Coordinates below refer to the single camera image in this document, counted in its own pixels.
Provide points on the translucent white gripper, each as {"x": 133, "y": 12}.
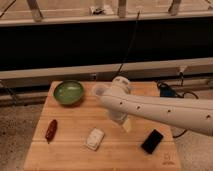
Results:
{"x": 122, "y": 119}

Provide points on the black smartphone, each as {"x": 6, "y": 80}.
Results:
{"x": 152, "y": 141}

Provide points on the blue object on floor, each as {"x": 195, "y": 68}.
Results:
{"x": 166, "y": 90}

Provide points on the green ceramic bowl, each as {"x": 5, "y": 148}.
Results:
{"x": 68, "y": 92}

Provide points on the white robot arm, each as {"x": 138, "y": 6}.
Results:
{"x": 191, "y": 114}

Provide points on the red brown chili pepper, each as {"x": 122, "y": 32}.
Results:
{"x": 50, "y": 133}

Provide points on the wooden cutting board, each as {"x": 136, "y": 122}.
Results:
{"x": 118, "y": 151}

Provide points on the translucent white cup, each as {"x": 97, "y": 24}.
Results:
{"x": 99, "y": 89}

